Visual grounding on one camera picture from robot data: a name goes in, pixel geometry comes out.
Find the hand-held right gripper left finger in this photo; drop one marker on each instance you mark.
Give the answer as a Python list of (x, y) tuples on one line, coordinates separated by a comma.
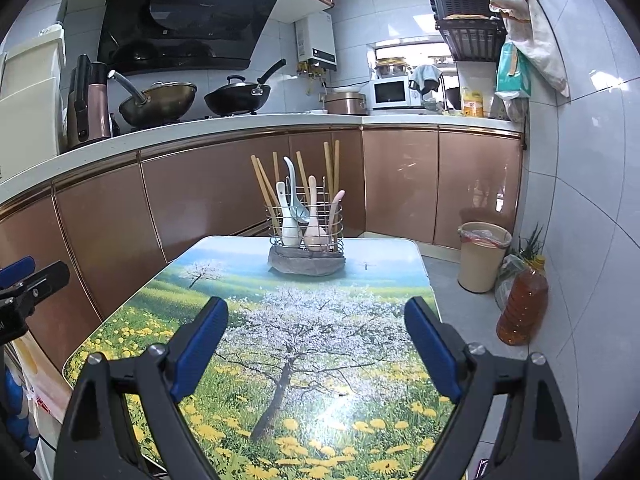
[(200, 350)]

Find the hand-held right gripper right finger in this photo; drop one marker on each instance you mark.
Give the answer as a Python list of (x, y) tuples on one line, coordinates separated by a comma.
[(432, 350)]

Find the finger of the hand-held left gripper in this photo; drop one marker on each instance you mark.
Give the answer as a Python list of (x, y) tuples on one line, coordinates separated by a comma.
[(15, 266), (45, 285)]

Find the white ceramic spoon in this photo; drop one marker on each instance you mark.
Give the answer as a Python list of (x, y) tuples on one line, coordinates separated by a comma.
[(289, 227)]

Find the pink ceramic spoon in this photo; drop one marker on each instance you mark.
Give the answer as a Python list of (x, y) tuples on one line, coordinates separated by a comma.
[(314, 235), (336, 202)]

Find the person's left hand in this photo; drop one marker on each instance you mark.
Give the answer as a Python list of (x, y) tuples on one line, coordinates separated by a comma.
[(20, 400)]

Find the beige trash bin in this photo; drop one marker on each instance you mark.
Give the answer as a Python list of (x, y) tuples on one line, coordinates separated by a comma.
[(477, 270)]

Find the cooking oil bottle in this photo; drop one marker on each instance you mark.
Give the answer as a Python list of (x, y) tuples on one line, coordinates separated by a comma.
[(522, 305)]

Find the clear plastic bag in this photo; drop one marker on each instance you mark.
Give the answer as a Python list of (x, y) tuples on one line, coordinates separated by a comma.
[(505, 280)]

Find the flower print table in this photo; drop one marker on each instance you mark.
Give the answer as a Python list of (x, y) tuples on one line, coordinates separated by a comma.
[(310, 320)]

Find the green onions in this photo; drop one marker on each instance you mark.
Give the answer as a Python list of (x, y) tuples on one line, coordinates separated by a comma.
[(532, 245)]

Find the pink and black thermos jug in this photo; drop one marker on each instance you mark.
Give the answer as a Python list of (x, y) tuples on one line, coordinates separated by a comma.
[(97, 110)]

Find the bronze wok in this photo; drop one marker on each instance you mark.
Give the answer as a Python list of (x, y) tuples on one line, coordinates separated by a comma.
[(160, 102)]

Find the white kitchen countertop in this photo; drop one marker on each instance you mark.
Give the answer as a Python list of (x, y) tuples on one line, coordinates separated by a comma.
[(225, 122)]

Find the yellow packet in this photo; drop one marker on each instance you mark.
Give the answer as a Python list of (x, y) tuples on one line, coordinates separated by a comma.
[(472, 105)]

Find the black wok with lid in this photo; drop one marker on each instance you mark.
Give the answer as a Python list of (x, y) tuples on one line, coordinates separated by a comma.
[(235, 100)]

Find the white microwave oven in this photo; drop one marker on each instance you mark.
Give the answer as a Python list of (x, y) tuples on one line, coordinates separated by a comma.
[(390, 92)]

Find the brown rice cooker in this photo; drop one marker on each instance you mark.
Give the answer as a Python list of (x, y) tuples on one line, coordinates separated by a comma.
[(345, 104)]

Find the blue grey cloth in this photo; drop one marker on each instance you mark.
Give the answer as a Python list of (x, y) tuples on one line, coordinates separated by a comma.
[(425, 77)]

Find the steel pot with glass lid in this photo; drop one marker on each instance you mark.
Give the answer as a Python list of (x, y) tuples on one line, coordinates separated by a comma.
[(392, 69)]

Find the green tissue pack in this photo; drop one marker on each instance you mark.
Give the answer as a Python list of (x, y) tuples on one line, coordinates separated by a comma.
[(512, 72)]

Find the black range hood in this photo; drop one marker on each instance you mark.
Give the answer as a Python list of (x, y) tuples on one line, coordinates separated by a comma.
[(200, 10)]

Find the white plastic bags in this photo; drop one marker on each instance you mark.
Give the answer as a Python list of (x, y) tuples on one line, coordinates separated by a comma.
[(542, 50)]

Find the white water heater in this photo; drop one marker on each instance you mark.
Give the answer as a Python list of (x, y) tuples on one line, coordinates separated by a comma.
[(317, 35)]

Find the black wall rack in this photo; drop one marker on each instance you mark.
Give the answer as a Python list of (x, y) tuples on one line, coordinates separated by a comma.
[(470, 35)]

